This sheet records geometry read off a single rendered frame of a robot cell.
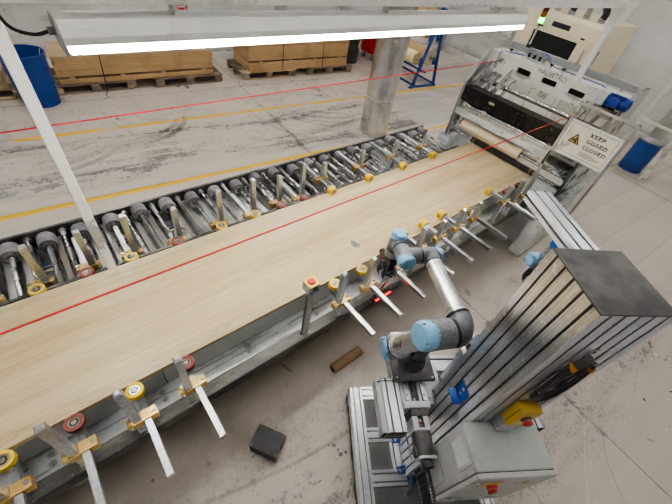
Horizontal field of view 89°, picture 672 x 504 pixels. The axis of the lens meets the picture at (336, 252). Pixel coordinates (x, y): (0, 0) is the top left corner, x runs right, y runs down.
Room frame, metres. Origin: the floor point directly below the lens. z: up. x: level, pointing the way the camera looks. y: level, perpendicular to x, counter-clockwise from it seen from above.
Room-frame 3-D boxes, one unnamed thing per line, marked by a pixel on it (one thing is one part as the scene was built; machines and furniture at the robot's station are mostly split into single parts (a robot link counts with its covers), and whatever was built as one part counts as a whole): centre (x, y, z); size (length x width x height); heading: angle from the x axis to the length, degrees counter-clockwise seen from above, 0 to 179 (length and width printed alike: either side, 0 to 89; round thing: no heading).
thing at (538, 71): (4.04, -1.84, 0.95); 1.65 x 0.70 x 1.90; 47
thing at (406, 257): (1.13, -0.32, 1.61); 0.11 x 0.11 x 0.08; 19
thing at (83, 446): (0.31, 0.93, 0.83); 0.13 x 0.06 x 0.05; 137
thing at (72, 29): (1.79, -0.01, 2.34); 2.40 x 0.12 x 0.08; 137
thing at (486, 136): (3.84, -1.65, 1.05); 1.43 x 0.12 x 0.12; 47
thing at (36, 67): (4.60, 4.77, 0.36); 0.59 x 0.57 x 0.73; 42
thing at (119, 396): (0.48, 0.78, 0.90); 0.03 x 0.03 x 0.48; 47
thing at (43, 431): (0.29, 0.95, 0.94); 0.03 x 0.03 x 0.48; 47
